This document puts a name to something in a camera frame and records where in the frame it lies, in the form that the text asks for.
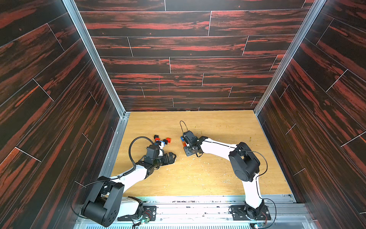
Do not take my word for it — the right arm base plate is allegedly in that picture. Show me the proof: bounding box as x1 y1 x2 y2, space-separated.
229 205 272 221

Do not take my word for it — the aluminium front rail frame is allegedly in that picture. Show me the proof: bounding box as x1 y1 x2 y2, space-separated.
73 195 315 229

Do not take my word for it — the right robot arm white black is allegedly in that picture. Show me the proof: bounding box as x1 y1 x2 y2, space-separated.
181 131 265 219

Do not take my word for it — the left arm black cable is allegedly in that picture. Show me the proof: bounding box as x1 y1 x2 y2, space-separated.
70 136 155 219

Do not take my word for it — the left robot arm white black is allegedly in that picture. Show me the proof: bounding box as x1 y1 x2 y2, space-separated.
81 144 176 227

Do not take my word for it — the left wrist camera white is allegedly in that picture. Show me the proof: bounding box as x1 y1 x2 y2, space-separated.
158 144 165 156

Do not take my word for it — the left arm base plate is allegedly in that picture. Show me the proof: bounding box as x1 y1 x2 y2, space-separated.
117 205 157 223

